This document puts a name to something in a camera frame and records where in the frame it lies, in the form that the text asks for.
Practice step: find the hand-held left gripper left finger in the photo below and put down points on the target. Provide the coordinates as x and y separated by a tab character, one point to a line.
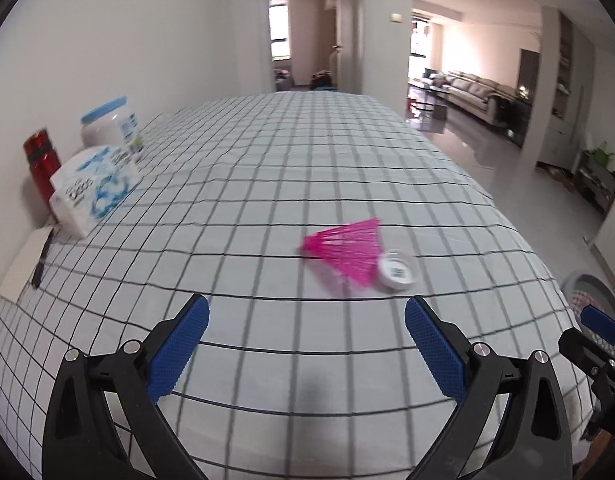
180	345

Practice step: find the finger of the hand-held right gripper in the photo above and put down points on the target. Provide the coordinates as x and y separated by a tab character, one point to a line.
587	350
605	324

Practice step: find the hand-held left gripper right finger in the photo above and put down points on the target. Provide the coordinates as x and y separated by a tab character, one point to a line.
435	347

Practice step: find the grey perforated plastic basket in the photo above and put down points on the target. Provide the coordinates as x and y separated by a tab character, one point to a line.
575	280

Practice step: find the pink plastic shuttlecock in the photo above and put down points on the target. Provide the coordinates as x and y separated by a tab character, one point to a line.
347	250

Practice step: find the low dark rack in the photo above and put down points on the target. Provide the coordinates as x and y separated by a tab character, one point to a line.
600	185

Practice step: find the black pen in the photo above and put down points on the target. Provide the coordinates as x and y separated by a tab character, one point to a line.
40	265

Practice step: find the green potted plant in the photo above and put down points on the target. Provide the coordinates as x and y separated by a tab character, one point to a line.
602	155

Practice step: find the white notebook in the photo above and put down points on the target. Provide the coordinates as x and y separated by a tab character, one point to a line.
17	267

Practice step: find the white and blue tissue pack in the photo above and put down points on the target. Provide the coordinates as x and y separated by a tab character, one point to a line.
92	185

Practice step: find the white checkered tablecloth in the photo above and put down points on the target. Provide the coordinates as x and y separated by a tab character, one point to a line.
287	160

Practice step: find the red water bottle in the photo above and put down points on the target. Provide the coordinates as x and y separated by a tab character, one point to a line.
42	165

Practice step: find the white jar with blue lid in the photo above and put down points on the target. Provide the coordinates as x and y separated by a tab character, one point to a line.
104	125

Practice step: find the brown cardboard box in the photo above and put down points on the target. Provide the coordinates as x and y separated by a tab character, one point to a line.
440	112

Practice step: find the beige sofa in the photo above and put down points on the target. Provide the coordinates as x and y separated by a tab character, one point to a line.
467	91

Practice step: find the dark television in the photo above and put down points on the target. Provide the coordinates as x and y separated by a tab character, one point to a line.
530	75

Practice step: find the dark coffee table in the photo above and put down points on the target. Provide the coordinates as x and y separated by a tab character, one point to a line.
427	87

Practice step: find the dark red bag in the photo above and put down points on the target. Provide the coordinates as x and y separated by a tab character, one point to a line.
321	80

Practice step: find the balcony window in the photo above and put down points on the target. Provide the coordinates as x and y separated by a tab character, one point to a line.
420	35

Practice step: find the bedroom window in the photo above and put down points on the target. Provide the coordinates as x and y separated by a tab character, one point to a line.
280	30

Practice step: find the white door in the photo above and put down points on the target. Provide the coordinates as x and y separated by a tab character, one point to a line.
347	20

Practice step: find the built-in wall shelf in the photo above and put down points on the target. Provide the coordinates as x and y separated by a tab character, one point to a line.
565	85

